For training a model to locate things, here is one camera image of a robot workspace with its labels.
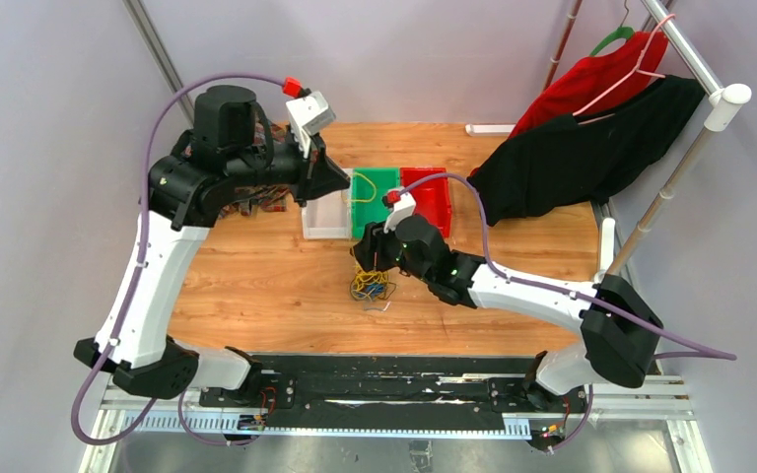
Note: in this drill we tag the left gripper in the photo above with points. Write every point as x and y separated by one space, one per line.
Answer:
327 177

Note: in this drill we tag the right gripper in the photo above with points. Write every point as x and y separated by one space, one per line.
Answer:
368 251

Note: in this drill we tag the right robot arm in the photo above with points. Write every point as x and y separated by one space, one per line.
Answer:
609 316

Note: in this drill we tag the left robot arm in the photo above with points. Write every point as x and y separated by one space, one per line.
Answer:
229 149

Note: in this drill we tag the white plastic bin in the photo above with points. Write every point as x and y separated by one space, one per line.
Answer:
328 217

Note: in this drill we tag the green plastic bin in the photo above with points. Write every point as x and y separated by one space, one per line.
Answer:
368 186

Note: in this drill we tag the plaid flannel shirt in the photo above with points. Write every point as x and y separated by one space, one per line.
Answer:
267 199

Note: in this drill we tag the red plastic bin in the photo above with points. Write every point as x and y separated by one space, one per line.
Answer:
432 198

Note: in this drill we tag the black shirt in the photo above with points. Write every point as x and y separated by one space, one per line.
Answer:
574 159

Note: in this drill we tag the red shirt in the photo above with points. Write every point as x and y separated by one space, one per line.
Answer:
590 77

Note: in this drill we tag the pink hanger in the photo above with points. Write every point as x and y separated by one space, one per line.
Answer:
636 69

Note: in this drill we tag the green hanger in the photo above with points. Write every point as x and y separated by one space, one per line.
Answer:
622 32

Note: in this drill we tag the metal clothes rack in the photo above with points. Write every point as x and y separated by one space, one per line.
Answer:
719 107

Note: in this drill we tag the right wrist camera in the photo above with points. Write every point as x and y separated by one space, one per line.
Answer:
401 205

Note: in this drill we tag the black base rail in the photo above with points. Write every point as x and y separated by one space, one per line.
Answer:
394 393

